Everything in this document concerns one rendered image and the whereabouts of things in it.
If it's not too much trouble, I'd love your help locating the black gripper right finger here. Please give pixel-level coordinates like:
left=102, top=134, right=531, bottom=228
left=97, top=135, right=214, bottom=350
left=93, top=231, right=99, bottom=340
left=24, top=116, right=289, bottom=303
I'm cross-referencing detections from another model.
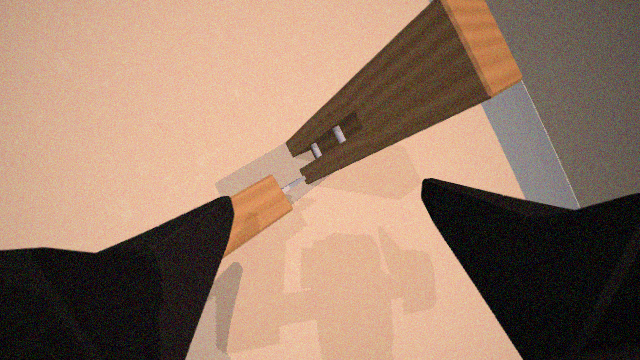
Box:
left=421, top=178, right=640, bottom=360

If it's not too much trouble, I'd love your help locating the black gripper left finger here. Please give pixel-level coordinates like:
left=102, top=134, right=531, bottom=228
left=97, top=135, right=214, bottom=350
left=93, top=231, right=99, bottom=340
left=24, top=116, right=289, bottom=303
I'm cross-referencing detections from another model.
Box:
left=0, top=196, right=235, bottom=360

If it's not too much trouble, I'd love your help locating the brown wooden plank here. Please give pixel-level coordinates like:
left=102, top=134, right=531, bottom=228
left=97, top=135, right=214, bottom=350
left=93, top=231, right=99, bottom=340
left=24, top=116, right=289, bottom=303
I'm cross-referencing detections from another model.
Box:
left=222, top=174, right=306, bottom=259

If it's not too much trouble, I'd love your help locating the brown wooden post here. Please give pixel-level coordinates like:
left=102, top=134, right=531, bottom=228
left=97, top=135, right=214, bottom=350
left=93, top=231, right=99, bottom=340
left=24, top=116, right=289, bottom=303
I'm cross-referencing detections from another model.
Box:
left=286, top=0, right=523, bottom=184

